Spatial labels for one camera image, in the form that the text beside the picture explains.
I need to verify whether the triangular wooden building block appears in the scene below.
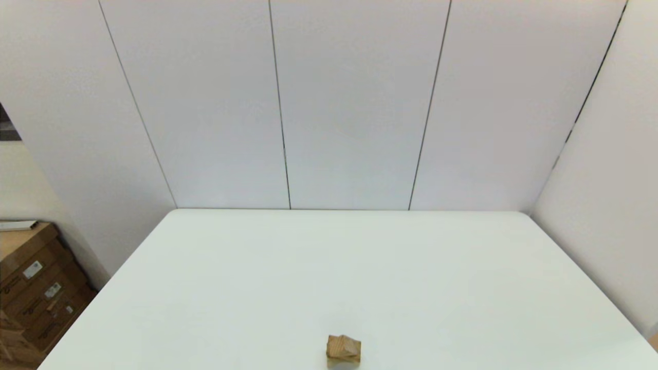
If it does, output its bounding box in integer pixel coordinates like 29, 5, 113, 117
327, 335, 362, 356

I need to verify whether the labelled brown cardboard box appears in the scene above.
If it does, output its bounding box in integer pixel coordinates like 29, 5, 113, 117
0, 222, 98, 355

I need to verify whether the plain brown cardboard box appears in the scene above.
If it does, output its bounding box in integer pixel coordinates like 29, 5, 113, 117
0, 308, 49, 368

